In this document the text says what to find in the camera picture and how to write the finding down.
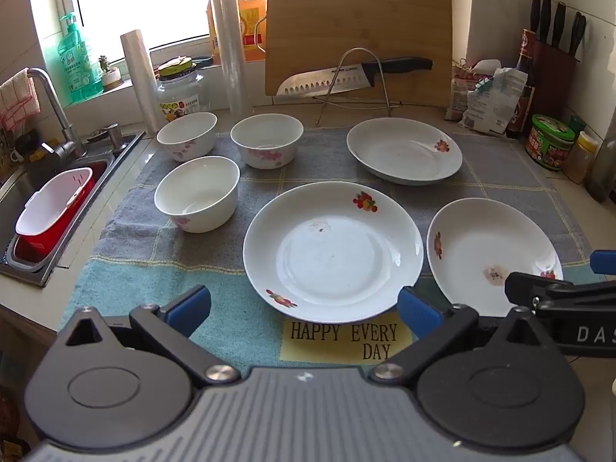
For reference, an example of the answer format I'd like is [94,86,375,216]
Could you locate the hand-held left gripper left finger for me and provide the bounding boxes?
[58,285,240,388]

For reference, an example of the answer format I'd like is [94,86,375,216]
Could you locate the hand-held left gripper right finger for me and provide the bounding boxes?
[370,286,554,388]

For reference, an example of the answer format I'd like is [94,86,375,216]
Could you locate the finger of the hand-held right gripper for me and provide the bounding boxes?
[590,249,616,276]
[504,272,616,321]

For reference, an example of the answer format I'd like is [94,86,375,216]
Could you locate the white plate fruit print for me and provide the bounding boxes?
[346,117,464,186]
[243,181,425,324]
[427,197,565,318]

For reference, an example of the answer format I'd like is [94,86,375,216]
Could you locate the white bowl pink flowers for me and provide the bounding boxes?
[230,114,304,170]
[154,155,240,234]
[156,112,218,163]

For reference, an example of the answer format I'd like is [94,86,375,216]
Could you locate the yellow-lid spice jar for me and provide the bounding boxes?
[562,131,599,184]

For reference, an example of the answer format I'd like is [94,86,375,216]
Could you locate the green-lid sauce jar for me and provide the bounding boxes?
[524,114,577,171]

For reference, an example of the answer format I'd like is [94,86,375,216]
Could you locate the steel sink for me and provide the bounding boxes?
[0,127,147,290]

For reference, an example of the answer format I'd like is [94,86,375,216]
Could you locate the red basin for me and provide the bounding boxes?
[13,164,109,270]

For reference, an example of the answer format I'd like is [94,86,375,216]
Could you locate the grey checked dish mat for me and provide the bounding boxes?
[58,125,598,381]

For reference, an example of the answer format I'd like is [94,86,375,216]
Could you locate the dark soy sauce bottle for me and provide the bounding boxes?
[507,29,537,138]

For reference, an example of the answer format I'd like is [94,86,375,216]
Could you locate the dark red knife block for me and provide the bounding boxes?
[529,41,578,128]

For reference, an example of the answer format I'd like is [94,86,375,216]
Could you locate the white blue printed bag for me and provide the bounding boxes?
[457,67,530,136]

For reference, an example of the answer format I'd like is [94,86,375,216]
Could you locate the white orange paper bag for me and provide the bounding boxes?
[445,60,501,123]

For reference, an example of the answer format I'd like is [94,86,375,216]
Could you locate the glass jar yellow-green lid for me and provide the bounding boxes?
[156,58,213,123]

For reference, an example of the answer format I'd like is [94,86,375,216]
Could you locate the short plastic wrap roll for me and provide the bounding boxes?
[119,30,162,134]

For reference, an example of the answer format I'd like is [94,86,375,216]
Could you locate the metal faucet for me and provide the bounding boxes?
[26,68,90,159]

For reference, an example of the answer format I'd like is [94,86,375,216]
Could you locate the small potted plant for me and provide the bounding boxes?
[97,54,121,91]

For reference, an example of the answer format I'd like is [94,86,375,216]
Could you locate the tall plastic wrap roll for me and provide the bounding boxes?
[210,0,253,116]

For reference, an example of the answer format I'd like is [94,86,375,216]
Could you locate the green dish soap bottle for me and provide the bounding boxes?
[57,12,104,104]

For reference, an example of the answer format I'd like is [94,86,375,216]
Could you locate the pink checked cloth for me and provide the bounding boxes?
[0,68,42,128]

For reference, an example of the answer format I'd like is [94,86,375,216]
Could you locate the orange cooking wine bottle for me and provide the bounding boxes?
[207,0,270,63]

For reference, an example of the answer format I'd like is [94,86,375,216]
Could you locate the bamboo cutting board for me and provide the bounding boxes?
[264,0,453,109]

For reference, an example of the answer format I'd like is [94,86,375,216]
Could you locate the window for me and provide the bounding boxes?
[41,0,424,54]

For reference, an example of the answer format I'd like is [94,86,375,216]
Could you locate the black-handled kitchen knife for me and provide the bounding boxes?
[276,56,434,97]

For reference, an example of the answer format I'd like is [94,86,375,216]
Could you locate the metal wire rack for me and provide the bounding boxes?
[315,47,405,126]

